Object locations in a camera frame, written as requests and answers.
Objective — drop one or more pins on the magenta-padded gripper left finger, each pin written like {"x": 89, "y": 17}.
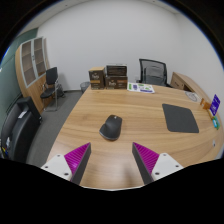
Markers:
{"x": 76, "y": 159}

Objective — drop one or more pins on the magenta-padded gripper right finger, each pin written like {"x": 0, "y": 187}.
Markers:
{"x": 148, "y": 158}

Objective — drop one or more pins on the black computer mouse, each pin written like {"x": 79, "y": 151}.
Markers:
{"x": 111, "y": 128}

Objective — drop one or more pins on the dark grey mouse pad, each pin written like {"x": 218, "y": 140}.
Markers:
{"x": 180, "y": 118}

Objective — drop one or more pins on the black leather armchair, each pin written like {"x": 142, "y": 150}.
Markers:
{"x": 18, "y": 130}

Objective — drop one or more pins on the white printed leaflet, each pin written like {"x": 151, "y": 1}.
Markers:
{"x": 140, "y": 88}

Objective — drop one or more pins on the dark mesh wastebasket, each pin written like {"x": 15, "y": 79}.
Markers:
{"x": 85, "y": 87}

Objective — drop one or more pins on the green packet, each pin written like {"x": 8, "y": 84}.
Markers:
{"x": 217, "y": 122}

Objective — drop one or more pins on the orange cardboard box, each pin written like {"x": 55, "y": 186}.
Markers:
{"x": 205, "y": 104}

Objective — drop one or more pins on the black visitor chair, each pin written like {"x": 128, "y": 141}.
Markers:
{"x": 51, "y": 78}

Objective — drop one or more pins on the wooden side desk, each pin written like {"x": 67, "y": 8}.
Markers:
{"x": 186, "y": 83}

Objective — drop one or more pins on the black mesh office chair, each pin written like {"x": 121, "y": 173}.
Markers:
{"x": 153, "y": 73}

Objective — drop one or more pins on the purple standing sign card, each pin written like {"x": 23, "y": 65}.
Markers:
{"x": 215, "y": 104}

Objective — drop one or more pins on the dark flat cardboard box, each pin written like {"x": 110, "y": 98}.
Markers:
{"x": 116, "y": 70}

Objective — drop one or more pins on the wooden shelf unit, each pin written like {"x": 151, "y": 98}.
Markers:
{"x": 31, "y": 70}

